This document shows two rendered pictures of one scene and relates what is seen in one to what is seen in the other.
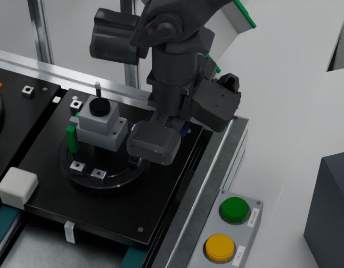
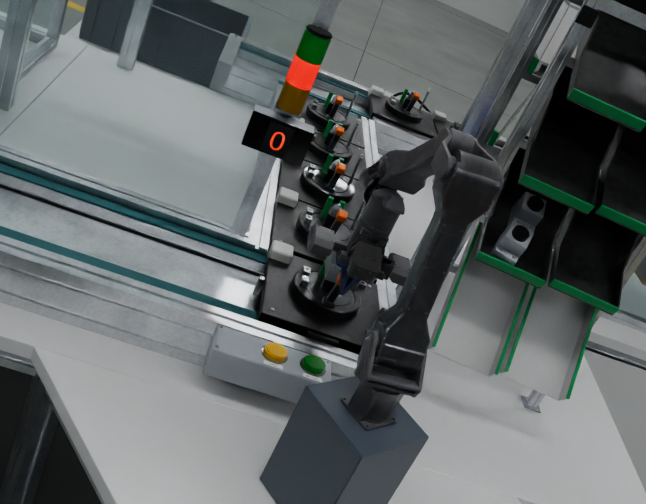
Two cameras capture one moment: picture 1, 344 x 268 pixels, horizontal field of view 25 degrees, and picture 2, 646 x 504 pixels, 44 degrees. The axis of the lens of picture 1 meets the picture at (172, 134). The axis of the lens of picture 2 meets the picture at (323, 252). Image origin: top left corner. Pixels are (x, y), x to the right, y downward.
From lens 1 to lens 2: 102 cm
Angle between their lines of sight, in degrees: 49
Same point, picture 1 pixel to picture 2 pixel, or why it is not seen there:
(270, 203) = not seen: hidden behind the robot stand
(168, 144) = (319, 239)
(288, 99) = (465, 463)
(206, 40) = (393, 204)
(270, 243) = not seen: hidden behind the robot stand
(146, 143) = (315, 229)
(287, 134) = (425, 458)
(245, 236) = (292, 370)
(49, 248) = (244, 286)
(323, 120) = (457, 489)
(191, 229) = (285, 340)
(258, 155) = not seen: hidden behind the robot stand
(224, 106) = (365, 261)
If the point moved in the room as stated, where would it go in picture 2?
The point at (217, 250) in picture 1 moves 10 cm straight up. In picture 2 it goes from (271, 347) to (292, 301)
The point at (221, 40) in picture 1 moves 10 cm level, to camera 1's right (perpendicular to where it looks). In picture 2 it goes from (471, 358) to (496, 396)
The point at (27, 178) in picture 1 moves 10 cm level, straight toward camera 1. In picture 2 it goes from (287, 252) to (247, 254)
